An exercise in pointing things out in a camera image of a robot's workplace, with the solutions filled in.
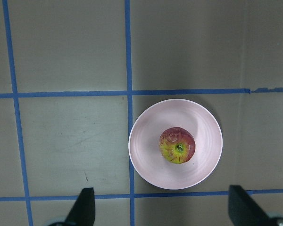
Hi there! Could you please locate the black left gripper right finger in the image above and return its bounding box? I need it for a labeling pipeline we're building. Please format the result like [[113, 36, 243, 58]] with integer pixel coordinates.
[[228, 185, 277, 226]]

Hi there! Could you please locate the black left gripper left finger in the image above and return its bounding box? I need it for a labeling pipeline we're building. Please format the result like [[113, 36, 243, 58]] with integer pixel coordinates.
[[65, 188, 95, 223]]

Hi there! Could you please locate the red yellow apple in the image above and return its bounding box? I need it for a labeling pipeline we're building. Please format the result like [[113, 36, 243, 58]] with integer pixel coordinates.
[[158, 127, 196, 164]]

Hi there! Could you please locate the pink plate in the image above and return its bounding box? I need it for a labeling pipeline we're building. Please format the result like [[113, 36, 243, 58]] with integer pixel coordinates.
[[128, 99, 223, 190]]

